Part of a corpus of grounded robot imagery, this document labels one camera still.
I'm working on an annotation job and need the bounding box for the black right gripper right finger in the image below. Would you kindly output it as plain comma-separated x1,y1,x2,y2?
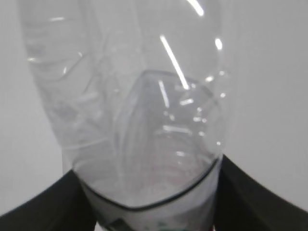
214,156,308,231

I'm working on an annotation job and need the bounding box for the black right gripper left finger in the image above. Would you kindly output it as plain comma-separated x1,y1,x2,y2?
0,170,97,231

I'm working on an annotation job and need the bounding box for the clear Nongfu Spring water bottle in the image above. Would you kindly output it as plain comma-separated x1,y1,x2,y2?
17,0,228,231

